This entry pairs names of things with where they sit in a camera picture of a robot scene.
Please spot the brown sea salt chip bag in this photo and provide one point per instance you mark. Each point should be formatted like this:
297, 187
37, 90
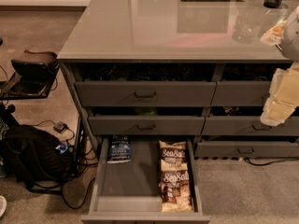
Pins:
176, 194
173, 156

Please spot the middle left grey drawer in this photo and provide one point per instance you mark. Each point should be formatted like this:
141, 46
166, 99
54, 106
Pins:
146, 125

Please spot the grey drawer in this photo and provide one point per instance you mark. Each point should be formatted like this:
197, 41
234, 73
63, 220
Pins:
246, 149
145, 93
146, 125
248, 126
240, 93

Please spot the black backpack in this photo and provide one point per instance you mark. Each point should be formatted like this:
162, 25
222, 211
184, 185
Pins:
33, 155

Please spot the grey drawer cabinet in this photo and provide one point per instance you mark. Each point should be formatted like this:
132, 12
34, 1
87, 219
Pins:
171, 40

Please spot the middle right grey drawer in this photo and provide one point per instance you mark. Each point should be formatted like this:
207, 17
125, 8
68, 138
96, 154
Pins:
248, 126

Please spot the brown sea salt chip bag front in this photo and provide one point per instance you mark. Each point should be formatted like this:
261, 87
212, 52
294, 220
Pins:
176, 194

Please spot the brown sea salt chip bag rear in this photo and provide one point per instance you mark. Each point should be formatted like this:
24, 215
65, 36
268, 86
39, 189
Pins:
173, 156

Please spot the blue chip bag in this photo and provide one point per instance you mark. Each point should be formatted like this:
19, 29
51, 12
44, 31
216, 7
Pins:
120, 150

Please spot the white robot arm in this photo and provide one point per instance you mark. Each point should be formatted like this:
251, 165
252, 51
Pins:
289, 45

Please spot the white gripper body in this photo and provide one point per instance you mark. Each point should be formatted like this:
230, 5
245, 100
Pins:
291, 36

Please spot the top right grey drawer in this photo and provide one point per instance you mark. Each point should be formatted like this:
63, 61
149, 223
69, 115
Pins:
240, 93

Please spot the open bottom left drawer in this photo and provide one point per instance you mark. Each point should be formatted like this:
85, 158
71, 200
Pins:
129, 193

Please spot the black power adapter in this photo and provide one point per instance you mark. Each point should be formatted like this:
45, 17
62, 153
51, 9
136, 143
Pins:
59, 127

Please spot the top left grey drawer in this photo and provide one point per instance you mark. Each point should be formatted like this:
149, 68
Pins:
145, 93

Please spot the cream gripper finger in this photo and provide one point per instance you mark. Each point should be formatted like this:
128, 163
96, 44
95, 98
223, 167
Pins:
283, 97

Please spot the bottom right grey drawer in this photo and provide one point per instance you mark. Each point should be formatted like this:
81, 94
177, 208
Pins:
246, 149

